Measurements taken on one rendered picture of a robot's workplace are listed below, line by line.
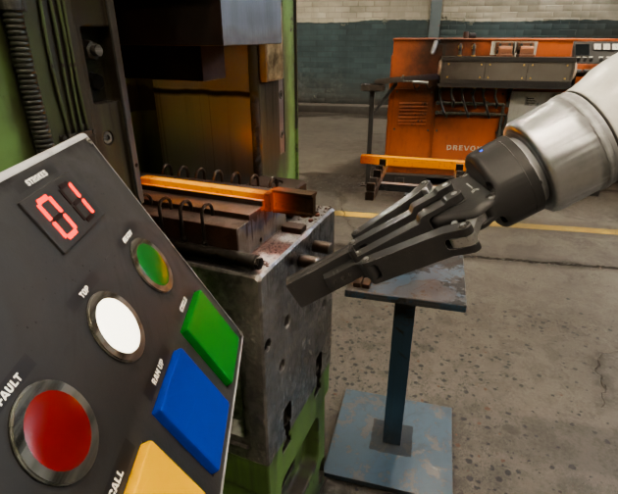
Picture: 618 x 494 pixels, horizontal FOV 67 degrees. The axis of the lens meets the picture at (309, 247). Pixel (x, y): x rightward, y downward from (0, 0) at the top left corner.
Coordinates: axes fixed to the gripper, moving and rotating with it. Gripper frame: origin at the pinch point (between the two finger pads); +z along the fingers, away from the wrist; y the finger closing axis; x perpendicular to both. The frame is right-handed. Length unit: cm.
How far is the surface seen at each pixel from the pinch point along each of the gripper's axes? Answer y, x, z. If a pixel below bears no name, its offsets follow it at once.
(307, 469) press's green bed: 55, -80, 45
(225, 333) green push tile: 1.5, -1.3, 12.5
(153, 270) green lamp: -0.9, 9.3, 12.9
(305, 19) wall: 816, 20, -49
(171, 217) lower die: 41.8, 4.2, 26.2
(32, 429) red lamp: -21.1, 10.8, 13.0
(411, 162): 89, -26, -22
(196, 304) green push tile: 0.8, 3.5, 12.6
